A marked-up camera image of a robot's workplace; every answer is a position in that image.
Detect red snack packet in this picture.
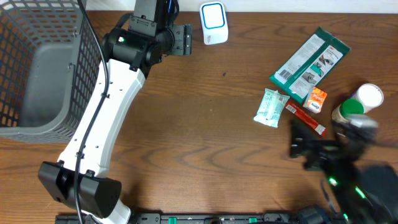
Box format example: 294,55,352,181
285,100,326,136

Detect small orange box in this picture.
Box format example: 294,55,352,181
303,86,328,113

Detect teal white wipes packet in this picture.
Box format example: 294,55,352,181
253,88,290,128

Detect green lid Knorr jar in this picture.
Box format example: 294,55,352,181
331,99,364,123

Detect white jar blue label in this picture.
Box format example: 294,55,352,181
351,83,384,113

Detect green 3M pouch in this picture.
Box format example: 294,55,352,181
270,27,351,103

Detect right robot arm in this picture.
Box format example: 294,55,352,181
289,115,397,223

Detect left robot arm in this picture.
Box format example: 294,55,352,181
38,24,193,223

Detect white barcode scanner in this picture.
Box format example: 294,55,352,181
200,1,229,45

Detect grey plastic mesh basket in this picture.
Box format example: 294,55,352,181
1,0,101,143

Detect left black cable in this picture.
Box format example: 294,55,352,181
73,0,111,224

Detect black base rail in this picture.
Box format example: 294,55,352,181
55,212,302,224

